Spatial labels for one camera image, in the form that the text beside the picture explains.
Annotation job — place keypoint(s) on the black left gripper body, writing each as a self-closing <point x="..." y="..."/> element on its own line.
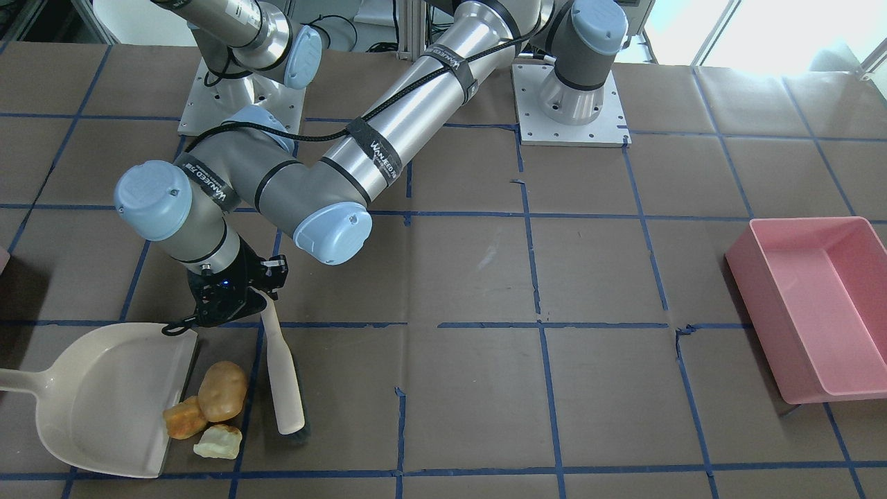
<point x="242" y="272"/>

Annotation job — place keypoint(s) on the brown potato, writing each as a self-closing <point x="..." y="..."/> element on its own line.
<point x="223" y="391"/>

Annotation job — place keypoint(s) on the cream brush black bristles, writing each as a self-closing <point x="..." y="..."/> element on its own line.
<point x="289" y="410"/>

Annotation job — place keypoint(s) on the orange bread chunk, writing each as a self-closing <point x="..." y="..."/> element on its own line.
<point x="185" y="419"/>

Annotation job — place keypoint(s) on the pale yellow food chunk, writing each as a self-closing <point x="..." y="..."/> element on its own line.
<point x="219" y="441"/>

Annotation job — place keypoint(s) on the cream plastic dustpan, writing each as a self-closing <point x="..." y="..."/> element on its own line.
<point x="99" y="405"/>

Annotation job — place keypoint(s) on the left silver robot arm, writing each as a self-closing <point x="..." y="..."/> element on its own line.
<point x="317" y="189"/>

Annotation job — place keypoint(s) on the pink plastic bin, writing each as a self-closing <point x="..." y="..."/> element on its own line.
<point x="815" y="290"/>

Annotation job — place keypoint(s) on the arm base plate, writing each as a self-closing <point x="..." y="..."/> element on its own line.
<point x="207" y="107"/>
<point x="553" y="114"/>

